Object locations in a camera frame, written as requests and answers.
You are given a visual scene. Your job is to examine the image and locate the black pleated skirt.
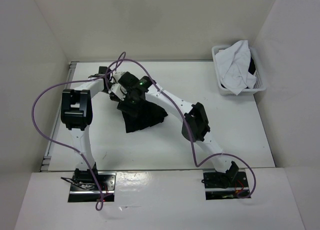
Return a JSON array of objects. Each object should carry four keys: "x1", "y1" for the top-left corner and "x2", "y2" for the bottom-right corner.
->
[{"x1": 122, "y1": 101, "x2": 168, "y2": 133}]

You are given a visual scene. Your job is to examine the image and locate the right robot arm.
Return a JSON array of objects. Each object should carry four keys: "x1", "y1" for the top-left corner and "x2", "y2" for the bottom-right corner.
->
[{"x1": 111, "y1": 72, "x2": 239, "y2": 188}]

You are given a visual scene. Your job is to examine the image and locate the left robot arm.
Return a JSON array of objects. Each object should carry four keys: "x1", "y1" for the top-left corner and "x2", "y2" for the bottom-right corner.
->
[{"x1": 60, "y1": 66, "x2": 126, "y2": 190}]

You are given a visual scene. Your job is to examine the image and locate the white skirt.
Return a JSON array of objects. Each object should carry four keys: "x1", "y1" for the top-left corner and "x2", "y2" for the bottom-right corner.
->
[{"x1": 215, "y1": 40, "x2": 257, "y2": 96}]

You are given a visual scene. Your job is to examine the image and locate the black garment in basket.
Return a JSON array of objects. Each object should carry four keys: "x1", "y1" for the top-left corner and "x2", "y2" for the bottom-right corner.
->
[{"x1": 248, "y1": 57, "x2": 256, "y2": 76}]

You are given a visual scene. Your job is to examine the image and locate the white plastic basket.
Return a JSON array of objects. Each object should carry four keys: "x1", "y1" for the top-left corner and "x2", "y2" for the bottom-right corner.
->
[{"x1": 211, "y1": 45, "x2": 267, "y2": 96}]

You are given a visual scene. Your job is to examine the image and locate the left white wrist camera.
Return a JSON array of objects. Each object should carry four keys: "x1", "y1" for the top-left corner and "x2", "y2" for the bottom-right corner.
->
[{"x1": 110, "y1": 83, "x2": 127, "y2": 101}]

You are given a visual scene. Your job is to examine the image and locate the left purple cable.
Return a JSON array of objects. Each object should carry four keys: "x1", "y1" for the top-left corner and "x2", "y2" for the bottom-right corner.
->
[{"x1": 31, "y1": 51, "x2": 127, "y2": 212}]

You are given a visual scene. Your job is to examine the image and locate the purple cable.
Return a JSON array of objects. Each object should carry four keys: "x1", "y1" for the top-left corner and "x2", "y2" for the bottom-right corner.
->
[
  {"x1": 31, "y1": 51, "x2": 127, "y2": 212},
  {"x1": 104, "y1": 58, "x2": 257, "y2": 199}
]

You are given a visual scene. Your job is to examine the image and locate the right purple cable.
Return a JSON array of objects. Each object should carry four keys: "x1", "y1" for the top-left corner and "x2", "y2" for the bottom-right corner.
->
[{"x1": 104, "y1": 58, "x2": 257, "y2": 199}]

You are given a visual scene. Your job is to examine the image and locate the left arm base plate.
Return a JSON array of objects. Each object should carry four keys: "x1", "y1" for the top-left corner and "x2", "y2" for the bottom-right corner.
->
[{"x1": 61, "y1": 171, "x2": 117, "y2": 203}]

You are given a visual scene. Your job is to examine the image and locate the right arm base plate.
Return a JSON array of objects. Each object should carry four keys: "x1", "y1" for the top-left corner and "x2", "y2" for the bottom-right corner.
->
[{"x1": 201, "y1": 170, "x2": 250, "y2": 200}]

